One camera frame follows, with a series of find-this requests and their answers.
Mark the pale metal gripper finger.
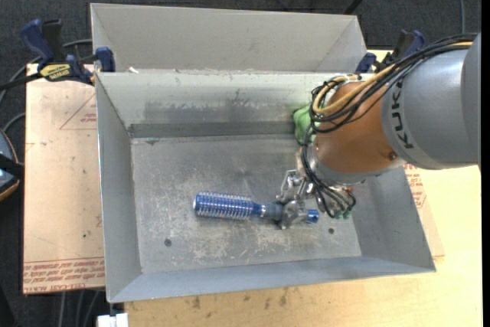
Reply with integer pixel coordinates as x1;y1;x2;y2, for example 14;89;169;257
278;205;309;231
273;194;303;209

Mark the blue round hairbrush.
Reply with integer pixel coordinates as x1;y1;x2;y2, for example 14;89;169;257
192;191;320;225

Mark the green cloth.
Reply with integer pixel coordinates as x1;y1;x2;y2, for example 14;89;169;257
292;104;322;146

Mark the grey metal bin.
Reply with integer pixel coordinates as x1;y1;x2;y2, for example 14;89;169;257
90;2;437;304

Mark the brown cardboard board red print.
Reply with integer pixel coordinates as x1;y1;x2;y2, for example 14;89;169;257
22;63;447;296

